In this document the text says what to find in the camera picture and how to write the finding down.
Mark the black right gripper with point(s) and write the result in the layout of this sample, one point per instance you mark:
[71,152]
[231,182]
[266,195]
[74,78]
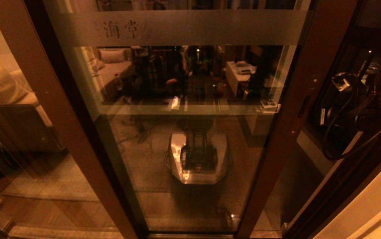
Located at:
[343,109]

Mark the brown framed sliding glass door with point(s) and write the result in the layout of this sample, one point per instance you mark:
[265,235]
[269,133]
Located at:
[276,166]

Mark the dark brown door jamb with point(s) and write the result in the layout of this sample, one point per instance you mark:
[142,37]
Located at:
[359,172]

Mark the black window guard railing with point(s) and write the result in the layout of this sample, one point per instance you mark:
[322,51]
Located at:
[376,36]

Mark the brown framed fixed glass panel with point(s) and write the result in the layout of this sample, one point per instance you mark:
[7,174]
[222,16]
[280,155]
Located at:
[60,99]

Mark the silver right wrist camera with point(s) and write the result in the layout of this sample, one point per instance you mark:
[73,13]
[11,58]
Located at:
[341,83]

